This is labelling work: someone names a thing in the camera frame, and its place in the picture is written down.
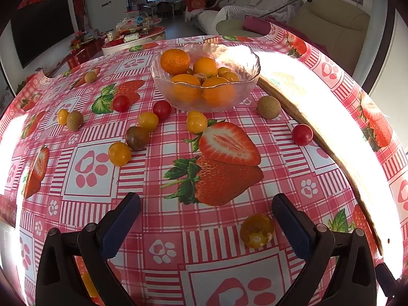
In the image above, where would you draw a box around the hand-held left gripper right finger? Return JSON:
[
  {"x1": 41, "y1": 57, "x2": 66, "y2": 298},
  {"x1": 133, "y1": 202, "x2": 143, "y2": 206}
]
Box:
[{"x1": 272, "y1": 193, "x2": 377, "y2": 306}]

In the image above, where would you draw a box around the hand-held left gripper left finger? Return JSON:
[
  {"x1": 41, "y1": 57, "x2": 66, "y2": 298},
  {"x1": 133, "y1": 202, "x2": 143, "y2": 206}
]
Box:
[{"x1": 36, "y1": 192, "x2": 141, "y2": 306}]

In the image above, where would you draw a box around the yellow dark-marked cherry tomato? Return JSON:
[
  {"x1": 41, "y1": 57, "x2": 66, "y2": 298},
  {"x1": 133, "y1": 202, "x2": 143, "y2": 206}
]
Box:
[{"x1": 240, "y1": 214, "x2": 275, "y2": 249}]

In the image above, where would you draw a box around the orange cherry tomato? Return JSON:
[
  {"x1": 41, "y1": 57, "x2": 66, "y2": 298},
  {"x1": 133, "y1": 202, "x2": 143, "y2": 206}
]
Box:
[{"x1": 108, "y1": 142, "x2": 132, "y2": 167}]

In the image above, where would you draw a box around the pink strawberry print tablecloth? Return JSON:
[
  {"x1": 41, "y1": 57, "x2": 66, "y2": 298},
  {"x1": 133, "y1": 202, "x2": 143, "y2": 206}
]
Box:
[{"x1": 0, "y1": 22, "x2": 408, "y2": 306}]

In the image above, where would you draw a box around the dark brown cherry tomato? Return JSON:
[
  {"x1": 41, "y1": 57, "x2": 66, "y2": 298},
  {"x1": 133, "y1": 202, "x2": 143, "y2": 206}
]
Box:
[{"x1": 125, "y1": 126, "x2": 150, "y2": 151}]

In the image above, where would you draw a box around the red cherry tomato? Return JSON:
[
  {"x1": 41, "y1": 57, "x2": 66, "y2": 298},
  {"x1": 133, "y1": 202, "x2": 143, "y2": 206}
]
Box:
[
  {"x1": 112, "y1": 95, "x2": 130, "y2": 113},
  {"x1": 152, "y1": 101, "x2": 172, "y2": 120},
  {"x1": 292, "y1": 124, "x2": 312, "y2": 146}
]

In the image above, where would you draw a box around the wooden board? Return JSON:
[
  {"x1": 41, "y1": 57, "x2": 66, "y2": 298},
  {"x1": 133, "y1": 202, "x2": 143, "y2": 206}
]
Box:
[{"x1": 257, "y1": 72, "x2": 383, "y2": 256}]

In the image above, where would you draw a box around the clear glass bowl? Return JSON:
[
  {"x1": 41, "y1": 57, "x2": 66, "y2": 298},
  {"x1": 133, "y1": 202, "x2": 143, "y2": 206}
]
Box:
[{"x1": 151, "y1": 43, "x2": 261, "y2": 113}]

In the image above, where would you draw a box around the large mandarin orange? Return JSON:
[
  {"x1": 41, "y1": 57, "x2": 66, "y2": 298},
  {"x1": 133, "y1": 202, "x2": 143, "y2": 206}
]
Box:
[{"x1": 160, "y1": 49, "x2": 191, "y2": 74}]

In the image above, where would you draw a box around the red television cabinet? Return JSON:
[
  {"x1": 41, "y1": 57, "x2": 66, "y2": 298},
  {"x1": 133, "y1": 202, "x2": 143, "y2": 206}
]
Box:
[{"x1": 68, "y1": 38, "x2": 106, "y2": 68}]

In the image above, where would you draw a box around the round coffee table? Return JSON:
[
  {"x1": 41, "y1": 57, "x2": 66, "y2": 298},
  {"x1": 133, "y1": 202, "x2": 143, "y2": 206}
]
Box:
[{"x1": 102, "y1": 19, "x2": 166, "y2": 55}]

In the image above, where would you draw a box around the beige armchair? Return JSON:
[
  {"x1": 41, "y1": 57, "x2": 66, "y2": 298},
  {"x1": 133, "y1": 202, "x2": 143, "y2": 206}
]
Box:
[{"x1": 288, "y1": 0, "x2": 371, "y2": 74}]

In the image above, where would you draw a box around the pink cushion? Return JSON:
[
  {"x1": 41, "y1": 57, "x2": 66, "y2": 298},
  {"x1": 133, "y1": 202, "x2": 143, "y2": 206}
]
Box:
[{"x1": 243, "y1": 17, "x2": 271, "y2": 36}]

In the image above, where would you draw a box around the beige round ottoman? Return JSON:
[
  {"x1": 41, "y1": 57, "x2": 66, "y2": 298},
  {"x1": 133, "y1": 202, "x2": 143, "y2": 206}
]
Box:
[{"x1": 216, "y1": 19, "x2": 256, "y2": 37}]

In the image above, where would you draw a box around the black television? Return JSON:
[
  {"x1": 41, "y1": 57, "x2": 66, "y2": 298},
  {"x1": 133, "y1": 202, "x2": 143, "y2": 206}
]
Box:
[{"x1": 11, "y1": 0, "x2": 74, "y2": 68}]

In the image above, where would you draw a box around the dining table with chairs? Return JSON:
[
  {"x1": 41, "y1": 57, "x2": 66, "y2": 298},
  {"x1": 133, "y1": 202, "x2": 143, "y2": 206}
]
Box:
[{"x1": 150, "y1": 1, "x2": 183, "y2": 19}]

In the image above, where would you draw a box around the white sofa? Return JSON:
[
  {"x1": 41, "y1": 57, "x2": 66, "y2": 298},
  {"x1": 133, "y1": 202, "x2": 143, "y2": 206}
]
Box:
[{"x1": 194, "y1": 0, "x2": 303, "y2": 35}]

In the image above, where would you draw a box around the red embroidered pillow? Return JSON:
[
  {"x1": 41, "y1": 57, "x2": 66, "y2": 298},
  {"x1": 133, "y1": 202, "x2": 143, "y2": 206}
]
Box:
[{"x1": 186, "y1": 0, "x2": 208, "y2": 12}]

